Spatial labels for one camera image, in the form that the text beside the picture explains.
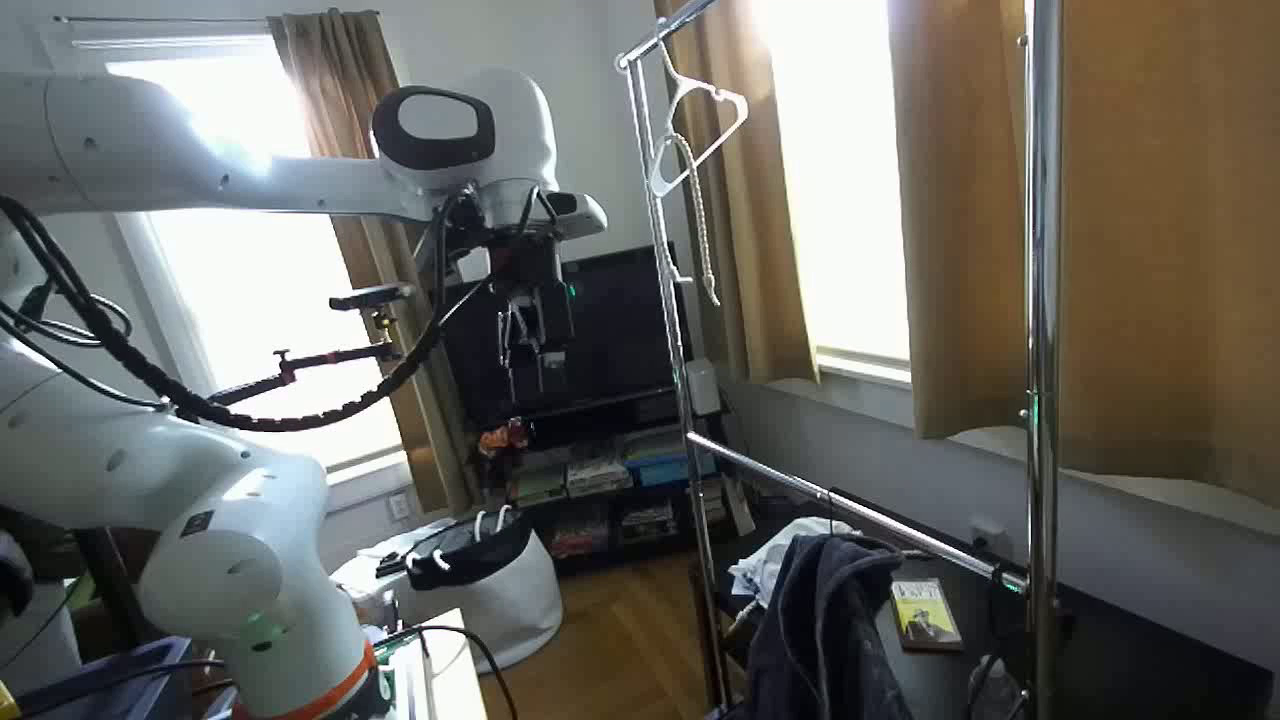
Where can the chrome bottom railing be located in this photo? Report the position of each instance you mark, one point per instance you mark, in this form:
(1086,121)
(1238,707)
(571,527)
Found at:
(824,505)

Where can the brown window curtain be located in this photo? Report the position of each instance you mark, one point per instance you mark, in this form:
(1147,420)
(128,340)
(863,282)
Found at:
(1173,200)
(353,82)
(754,242)

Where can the blue grey bin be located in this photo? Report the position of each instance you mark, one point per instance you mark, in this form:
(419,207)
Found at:
(120,666)

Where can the chrome clothes rack frame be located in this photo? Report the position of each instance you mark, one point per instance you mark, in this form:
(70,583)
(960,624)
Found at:
(1047,267)

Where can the white box device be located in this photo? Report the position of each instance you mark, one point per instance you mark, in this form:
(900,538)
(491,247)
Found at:
(696,385)

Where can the dark TV stand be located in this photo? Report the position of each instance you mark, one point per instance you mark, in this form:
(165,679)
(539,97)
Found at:
(585,428)

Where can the white wall outlet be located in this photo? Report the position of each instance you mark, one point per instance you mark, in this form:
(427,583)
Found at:
(401,505)

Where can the black stereo camera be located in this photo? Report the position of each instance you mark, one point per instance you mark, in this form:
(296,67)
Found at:
(371,296)

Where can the black flat television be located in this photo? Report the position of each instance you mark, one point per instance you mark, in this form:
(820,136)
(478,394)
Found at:
(614,323)

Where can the dark clothes pile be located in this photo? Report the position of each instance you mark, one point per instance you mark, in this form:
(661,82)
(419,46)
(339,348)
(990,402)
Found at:
(815,624)

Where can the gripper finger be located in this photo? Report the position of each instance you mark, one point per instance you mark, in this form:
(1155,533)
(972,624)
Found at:
(542,346)
(509,352)

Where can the white coat hanger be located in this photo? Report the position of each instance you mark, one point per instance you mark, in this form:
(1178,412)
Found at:
(730,104)

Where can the bright window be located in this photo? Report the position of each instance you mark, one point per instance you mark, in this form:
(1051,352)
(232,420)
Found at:
(841,173)
(255,295)

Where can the white cloth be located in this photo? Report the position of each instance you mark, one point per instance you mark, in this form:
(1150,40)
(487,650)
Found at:
(772,552)

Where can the yellow book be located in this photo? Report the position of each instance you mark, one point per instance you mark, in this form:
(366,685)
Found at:
(924,613)

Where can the blue box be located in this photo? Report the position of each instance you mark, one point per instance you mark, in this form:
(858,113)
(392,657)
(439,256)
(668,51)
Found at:
(657,465)

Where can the black striped bag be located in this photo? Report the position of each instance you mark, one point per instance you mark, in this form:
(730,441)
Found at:
(483,545)

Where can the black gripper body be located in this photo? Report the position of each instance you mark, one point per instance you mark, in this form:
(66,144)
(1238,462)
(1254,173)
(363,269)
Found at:
(520,267)

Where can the orange toy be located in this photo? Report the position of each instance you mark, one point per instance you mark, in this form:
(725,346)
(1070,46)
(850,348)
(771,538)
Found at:
(500,432)

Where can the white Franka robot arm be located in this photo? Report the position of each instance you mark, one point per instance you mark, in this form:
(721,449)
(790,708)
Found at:
(82,144)

